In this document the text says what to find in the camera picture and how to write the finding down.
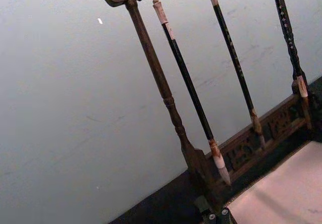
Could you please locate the black brush with slim handle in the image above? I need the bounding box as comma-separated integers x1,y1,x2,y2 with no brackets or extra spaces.
206,0,267,151

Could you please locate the black brush with large white tip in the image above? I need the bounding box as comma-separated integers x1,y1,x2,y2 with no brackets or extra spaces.
151,0,232,186

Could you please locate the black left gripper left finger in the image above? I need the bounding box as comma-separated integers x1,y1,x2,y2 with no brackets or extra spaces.
193,201,219,224

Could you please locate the black brush with dotted handle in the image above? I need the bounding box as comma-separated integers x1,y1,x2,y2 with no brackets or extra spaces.
270,0,314,132

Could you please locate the white felt mat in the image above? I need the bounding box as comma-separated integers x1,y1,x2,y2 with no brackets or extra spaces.
225,140,322,224

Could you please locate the black table cloth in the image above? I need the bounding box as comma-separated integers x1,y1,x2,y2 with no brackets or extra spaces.
107,74,322,224

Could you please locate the dark wooden brush rack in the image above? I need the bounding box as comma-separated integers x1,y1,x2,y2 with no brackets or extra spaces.
73,0,322,211

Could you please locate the plain pale wall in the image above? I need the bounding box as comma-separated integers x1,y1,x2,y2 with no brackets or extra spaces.
0,0,322,224

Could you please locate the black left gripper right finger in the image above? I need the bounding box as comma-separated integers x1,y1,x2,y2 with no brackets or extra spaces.
220,206,237,224

